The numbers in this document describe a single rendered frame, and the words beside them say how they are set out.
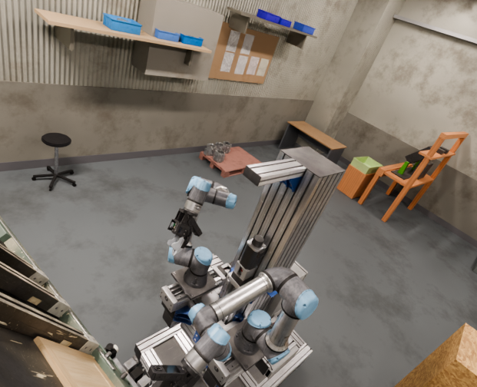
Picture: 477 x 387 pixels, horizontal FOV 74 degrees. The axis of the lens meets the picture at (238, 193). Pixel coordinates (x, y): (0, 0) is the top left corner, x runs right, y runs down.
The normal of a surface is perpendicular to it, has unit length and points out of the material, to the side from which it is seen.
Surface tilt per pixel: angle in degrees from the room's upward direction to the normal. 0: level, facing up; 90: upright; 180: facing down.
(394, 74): 90
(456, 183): 90
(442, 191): 90
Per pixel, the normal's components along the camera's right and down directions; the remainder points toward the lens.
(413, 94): -0.70, 0.17
